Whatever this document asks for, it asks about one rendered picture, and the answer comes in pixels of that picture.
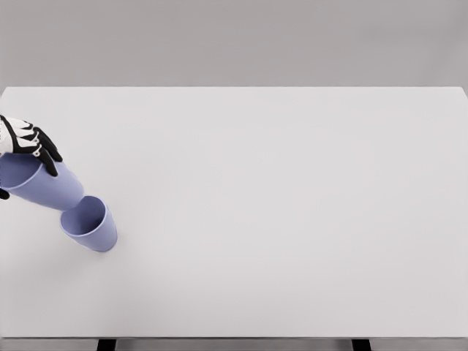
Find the lavender plastic cup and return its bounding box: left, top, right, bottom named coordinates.
left=0, top=151, right=86, bottom=212
left=59, top=195, right=118, bottom=254

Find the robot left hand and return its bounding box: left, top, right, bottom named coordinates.
left=0, top=114, right=64, bottom=200

